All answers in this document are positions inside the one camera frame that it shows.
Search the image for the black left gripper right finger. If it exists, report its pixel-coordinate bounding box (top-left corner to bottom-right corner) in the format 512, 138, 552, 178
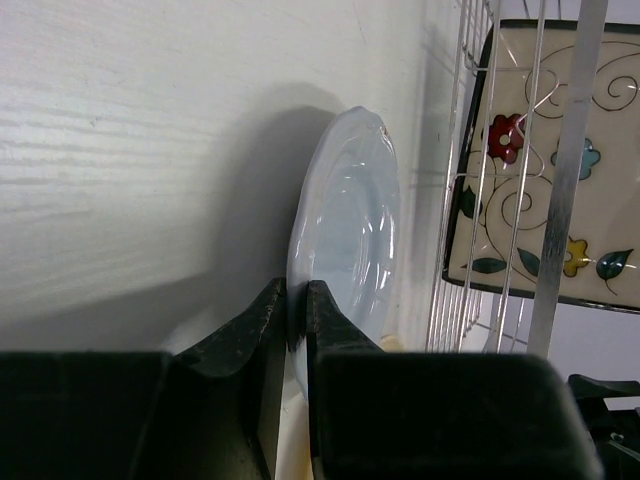
306, 281, 604, 479

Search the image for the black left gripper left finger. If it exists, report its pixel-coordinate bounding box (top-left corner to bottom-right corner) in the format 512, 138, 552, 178
1, 278, 287, 479

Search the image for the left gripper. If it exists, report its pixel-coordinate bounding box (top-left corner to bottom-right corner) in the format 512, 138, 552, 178
567, 374, 639, 479

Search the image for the cream plate with flowers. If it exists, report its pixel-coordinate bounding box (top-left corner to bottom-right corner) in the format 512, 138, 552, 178
296, 335, 405, 479

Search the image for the light blue scalloped plate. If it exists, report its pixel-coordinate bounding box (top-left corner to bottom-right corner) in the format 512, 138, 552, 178
286, 106, 401, 392

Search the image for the square floral plate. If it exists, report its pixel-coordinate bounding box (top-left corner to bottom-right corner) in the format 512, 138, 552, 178
443, 19, 639, 312

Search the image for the metal wire dish rack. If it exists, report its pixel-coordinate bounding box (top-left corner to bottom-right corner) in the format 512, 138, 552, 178
425, 1, 609, 358

